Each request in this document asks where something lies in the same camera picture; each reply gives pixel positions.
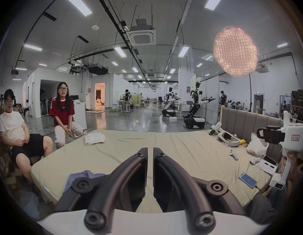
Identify white washing machine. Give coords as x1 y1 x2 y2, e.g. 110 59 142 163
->
72 101 88 132

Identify blue phone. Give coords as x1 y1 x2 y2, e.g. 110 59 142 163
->
239 172 257 189

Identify white headset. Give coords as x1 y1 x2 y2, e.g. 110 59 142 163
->
218 131 241 148

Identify black and white wheeled robot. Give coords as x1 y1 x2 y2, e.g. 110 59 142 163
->
162 87 182 118
184 81 216 129

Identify spare white gripper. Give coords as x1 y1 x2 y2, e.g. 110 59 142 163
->
210 122 225 135

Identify dark shelf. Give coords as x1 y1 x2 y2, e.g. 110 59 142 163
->
291 90 303 123

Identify person's right hand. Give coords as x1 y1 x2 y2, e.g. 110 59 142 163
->
282 150 303 189

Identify white folded cloth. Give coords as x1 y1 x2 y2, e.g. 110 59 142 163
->
84 133 106 146

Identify dark tablet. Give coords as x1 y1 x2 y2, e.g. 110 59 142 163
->
264 156 279 166

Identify blue garment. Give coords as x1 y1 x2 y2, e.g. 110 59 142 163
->
63 170 106 194

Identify person's legs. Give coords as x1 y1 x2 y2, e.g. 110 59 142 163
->
246 186 289 226

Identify white plastic bag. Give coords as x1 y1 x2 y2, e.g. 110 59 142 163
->
246 132 269 156

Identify white notebook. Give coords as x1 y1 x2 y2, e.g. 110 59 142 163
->
256 159 278 175

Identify bed with beige sheet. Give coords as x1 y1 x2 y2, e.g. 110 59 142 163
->
31 129 279 206

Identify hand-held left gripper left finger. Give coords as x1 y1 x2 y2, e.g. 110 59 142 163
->
56 147 148 229

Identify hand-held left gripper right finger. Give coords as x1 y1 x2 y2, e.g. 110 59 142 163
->
153 147 245 231

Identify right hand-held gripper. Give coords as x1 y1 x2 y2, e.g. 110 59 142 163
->
257 110 303 190

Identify grey padded headboard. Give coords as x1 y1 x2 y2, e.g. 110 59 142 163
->
221 107 285 161

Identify floor lamp with round shade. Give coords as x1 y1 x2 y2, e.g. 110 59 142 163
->
213 26 259 112

